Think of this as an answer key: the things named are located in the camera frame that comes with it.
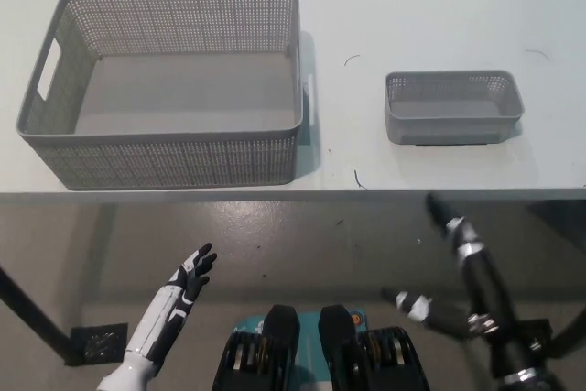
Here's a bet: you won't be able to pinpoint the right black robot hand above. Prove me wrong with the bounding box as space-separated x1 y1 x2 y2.
381 192 548 377

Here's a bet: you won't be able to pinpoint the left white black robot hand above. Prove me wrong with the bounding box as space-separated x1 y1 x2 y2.
125 242 219 365

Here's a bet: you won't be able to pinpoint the small grey perforated basket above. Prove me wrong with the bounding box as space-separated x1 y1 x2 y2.
384 70 526 146

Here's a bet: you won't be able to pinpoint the black table leg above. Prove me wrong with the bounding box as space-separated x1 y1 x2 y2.
0 265 79 367

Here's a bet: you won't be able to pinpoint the black teal robot body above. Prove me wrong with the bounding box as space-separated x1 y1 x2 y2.
213 302 432 391

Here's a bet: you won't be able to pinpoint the large grey perforated basket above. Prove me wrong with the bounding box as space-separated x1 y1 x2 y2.
14 0 316 191

